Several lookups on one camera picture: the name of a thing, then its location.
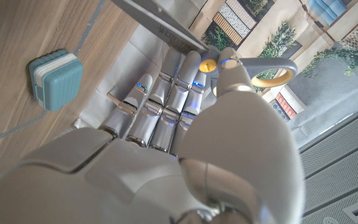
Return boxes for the grey scissors with yellow handles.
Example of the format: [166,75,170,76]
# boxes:
[110,0,298,97]

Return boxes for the grey tape outline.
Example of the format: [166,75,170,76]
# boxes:
[0,0,108,150]

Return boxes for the teal hinged tin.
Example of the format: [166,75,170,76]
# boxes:
[29,49,85,112]

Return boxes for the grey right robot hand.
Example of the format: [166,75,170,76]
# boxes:
[0,46,306,224]

